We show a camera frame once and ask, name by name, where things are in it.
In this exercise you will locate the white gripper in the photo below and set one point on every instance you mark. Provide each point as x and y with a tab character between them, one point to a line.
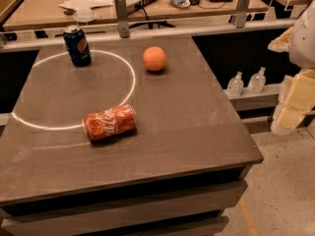
303	39

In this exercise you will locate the wooden background desk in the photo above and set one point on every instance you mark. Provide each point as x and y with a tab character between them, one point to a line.
40	14

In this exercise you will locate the orange ball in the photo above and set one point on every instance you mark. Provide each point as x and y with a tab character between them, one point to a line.
154	59

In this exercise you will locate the clear sanitizer bottle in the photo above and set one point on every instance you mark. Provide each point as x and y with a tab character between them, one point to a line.
235	85
257	81

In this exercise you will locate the cabinet drawer fronts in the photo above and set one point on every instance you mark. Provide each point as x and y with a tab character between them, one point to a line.
190	212

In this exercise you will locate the blue pepsi can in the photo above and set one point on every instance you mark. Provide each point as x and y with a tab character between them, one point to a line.
77	46

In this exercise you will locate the grey metal post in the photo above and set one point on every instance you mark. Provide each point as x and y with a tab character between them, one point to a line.
241	13
122	18

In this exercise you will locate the clear plastic lid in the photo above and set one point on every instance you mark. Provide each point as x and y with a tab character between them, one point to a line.
84	16

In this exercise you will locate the red coke can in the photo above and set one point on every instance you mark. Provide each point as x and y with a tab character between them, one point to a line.
110	122

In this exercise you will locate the white papers on desk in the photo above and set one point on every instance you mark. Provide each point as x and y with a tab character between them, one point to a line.
79	4

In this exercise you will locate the clear sanitizer bottle right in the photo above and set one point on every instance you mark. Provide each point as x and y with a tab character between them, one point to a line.
257	81

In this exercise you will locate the grey metal post left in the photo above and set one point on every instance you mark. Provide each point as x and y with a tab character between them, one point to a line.
122	18

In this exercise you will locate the grey metal post right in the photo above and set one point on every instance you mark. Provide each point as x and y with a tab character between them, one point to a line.
241	13

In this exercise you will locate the clear sanitizer bottle left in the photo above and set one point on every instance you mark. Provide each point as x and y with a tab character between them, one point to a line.
235	85

